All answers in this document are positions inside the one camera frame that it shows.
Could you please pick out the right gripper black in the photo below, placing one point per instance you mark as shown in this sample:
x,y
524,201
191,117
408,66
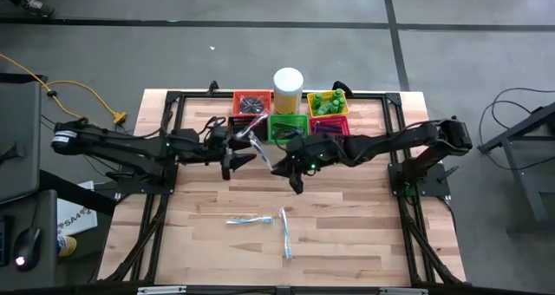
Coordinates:
x,y
316,154

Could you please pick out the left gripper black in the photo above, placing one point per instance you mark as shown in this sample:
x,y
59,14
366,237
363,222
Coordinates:
x,y
199,147

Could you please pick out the black item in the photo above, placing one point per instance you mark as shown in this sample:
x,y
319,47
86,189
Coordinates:
x,y
258,103

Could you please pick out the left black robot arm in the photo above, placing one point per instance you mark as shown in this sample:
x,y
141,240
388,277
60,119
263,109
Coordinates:
x,y
130,147

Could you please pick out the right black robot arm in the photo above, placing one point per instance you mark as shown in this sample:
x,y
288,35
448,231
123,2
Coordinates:
x,y
390,141

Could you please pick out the black plastic basket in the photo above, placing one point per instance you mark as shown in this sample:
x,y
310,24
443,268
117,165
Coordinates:
x,y
236,132

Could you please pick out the green plastic basket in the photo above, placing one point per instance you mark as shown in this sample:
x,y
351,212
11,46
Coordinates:
x,y
271,130

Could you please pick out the orange plastic basket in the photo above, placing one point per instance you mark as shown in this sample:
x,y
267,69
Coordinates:
x,y
236,94

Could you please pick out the red plastic basket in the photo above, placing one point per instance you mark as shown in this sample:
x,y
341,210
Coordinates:
x,y
329,117

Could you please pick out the black table clamp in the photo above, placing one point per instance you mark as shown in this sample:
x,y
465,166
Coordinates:
x,y
212,87
339,86

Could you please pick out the yellow plastic basket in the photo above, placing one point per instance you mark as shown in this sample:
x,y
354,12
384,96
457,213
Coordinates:
x,y
311,96

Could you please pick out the white yellow wipes canister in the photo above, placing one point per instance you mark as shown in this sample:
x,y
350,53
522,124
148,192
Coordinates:
x,y
287,87

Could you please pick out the white printed cardboard box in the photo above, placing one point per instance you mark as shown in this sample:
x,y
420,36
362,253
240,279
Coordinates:
x,y
76,212

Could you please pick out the yellow white bottle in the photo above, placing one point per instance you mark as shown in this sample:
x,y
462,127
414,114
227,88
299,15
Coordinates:
x,y
66,246

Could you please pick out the dark side desk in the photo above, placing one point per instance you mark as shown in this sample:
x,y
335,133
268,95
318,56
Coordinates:
x,y
43,225

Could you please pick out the grey desk panel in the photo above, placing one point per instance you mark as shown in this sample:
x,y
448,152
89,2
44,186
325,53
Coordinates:
x,y
19,134

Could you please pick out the black computer mouse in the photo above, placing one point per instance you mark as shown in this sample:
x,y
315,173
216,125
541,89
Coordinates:
x,y
27,248

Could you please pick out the grey metal stand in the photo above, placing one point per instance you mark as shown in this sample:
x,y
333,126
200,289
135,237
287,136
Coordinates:
x,y
526,186

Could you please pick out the black keyboard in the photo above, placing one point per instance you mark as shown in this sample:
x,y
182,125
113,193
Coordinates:
x,y
3,240

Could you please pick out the person's shoe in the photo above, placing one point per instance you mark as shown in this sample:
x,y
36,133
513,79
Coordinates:
x,y
39,6

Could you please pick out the black aluminium table frame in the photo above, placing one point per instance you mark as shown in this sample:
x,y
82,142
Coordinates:
x,y
195,95

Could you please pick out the silver metal bracket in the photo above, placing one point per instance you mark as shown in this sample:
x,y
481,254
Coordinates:
x,y
403,291
161,290

